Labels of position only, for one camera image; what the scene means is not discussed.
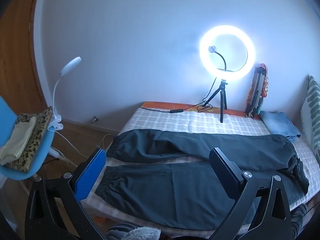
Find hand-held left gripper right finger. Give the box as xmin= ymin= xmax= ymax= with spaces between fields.
xmin=209 ymin=147 xmax=292 ymax=240

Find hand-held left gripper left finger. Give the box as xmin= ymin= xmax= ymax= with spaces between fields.
xmin=24 ymin=148 xmax=107 ymax=240

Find dark grey pants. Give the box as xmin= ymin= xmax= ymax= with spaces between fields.
xmin=95 ymin=129 xmax=310 ymax=230

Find white power strip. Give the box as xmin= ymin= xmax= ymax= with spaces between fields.
xmin=49 ymin=147 xmax=65 ymax=160

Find beige checked blanket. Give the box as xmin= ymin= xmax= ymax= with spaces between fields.
xmin=82 ymin=107 xmax=320 ymax=230

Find grey striped fuzzy cloth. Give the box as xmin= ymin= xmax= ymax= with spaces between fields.
xmin=106 ymin=221 xmax=162 ymax=240
xmin=290 ymin=204 xmax=310 ymax=240

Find black tripod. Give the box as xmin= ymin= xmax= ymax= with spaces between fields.
xmin=203 ymin=79 xmax=228 ymax=123

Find leopard print cloth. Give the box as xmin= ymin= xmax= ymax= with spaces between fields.
xmin=6 ymin=106 xmax=53 ymax=173

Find folded blue jeans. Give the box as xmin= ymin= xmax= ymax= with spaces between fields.
xmin=259 ymin=110 xmax=302 ymax=143

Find beige folded cloth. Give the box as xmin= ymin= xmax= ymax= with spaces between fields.
xmin=0 ymin=117 xmax=37 ymax=165

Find colourful folded chair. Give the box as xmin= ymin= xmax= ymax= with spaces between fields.
xmin=244 ymin=63 xmax=268 ymax=119

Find orange bedsheet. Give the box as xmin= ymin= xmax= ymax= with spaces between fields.
xmin=141 ymin=101 xmax=247 ymax=118

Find blue chair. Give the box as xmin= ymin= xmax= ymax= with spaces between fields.
xmin=0 ymin=96 xmax=55 ymax=180

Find green patterned pillow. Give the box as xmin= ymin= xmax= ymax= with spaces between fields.
xmin=300 ymin=75 xmax=320 ymax=165

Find white clip lamp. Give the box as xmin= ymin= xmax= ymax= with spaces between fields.
xmin=47 ymin=56 xmax=82 ymax=132

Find black gooseneck phone holder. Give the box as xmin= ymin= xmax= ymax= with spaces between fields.
xmin=208 ymin=45 xmax=228 ymax=71

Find wooden door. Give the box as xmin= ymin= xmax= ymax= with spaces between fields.
xmin=0 ymin=0 xmax=48 ymax=109

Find white cable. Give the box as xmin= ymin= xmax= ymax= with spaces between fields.
xmin=54 ymin=130 xmax=78 ymax=167

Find black cable with controller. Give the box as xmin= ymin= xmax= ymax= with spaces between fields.
xmin=141 ymin=77 xmax=218 ymax=113

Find white ring light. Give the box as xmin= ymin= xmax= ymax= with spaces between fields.
xmin=199 ymin=25 xmax=255 ymax=82

